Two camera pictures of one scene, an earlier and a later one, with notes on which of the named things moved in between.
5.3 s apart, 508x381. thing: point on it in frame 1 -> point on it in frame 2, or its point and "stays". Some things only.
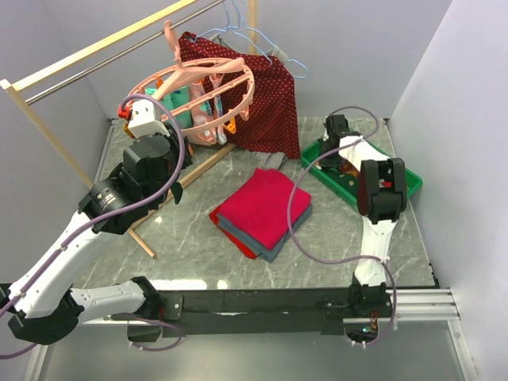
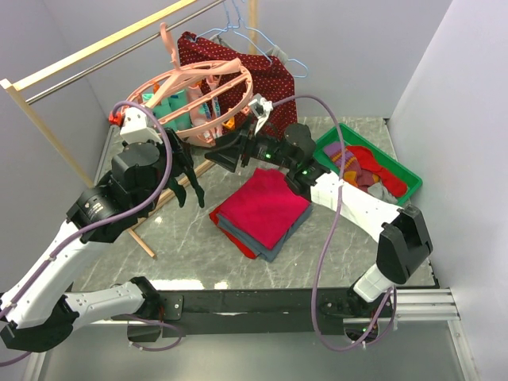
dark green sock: (350, 178) -> (190, 176)
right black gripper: (324, 162) -> (243, 144)
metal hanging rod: (118, 55) stays
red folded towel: (247, 250) stays
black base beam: (273, 310) stays
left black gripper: (175, 139) stays
